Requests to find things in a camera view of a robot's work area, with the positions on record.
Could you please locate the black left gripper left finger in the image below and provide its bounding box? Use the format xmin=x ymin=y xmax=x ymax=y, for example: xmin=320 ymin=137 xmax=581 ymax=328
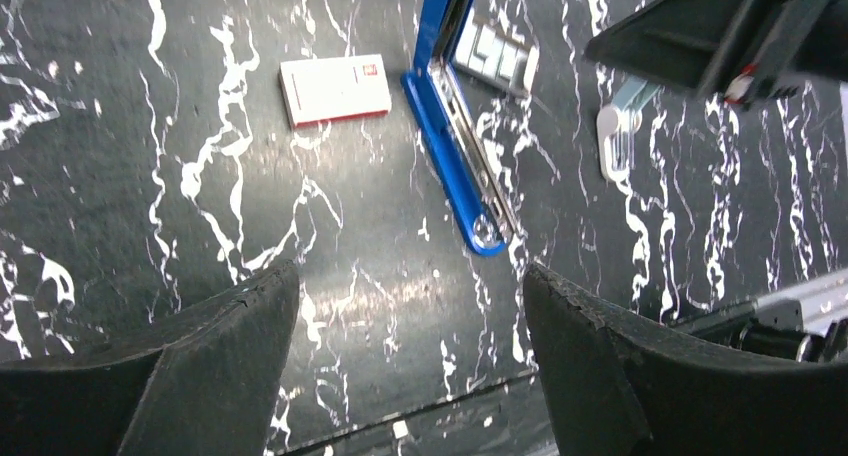
xmin=1 ymin=260 xmax=300 ymax=455

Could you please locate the blue black stapler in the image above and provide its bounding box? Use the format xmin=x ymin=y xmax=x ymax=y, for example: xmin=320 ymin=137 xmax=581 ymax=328
xmin=401 ymin=0 xmax=519 ymax=257

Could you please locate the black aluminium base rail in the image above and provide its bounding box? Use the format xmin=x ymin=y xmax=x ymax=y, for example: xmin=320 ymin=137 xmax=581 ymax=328
xmin=672 ymin=268 xmax=847 ymax=363

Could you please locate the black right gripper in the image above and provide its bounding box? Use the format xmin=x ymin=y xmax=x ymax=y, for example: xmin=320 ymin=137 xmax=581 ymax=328
xmin=585 ymin=0 xmax=847 ymax=106

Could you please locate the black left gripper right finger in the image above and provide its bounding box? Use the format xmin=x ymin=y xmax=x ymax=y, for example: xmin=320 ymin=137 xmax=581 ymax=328
xmin=523 ymin=264 xmax=847 ymax=455

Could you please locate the red white staples box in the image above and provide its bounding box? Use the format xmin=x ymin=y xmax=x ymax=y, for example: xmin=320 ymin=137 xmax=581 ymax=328
xmin=279 ymin=54 xmax=392 ymax=129

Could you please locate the white light-blue staple remover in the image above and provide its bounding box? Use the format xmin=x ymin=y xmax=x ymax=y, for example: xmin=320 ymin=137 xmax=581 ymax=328
xmin=596 ymin=76 xmax=661 ymax=183

